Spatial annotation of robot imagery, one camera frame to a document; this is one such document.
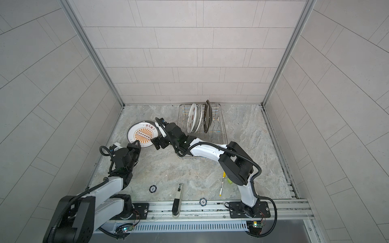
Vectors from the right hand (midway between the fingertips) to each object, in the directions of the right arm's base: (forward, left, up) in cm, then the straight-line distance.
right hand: (156, 137), depth 82 cm
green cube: (-30, -33, +14) cm, 47 cm away
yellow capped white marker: (-18, -35, -16) cm, 43 cm away
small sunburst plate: (+7, +9, -3) cm, 12 cm away
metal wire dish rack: (+9, -35, -13) cm, 39 cm away
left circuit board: (-39, +12, -12) cm, 43 cm away
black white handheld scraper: (-30, -11, -11) cm, 34 cm away
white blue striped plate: (+12, -24, +1) cm, 27 cm away
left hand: (+3, +9, -3) cm, 9 cm away
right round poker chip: (-30, -23, -15) cm, 41 cm away
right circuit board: (-41, -46, -17) cm, 64 cm away
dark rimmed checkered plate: (+20, -30, -9) cm, 37 cm away
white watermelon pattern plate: (+16, -20, -5) cm, 26 cm away
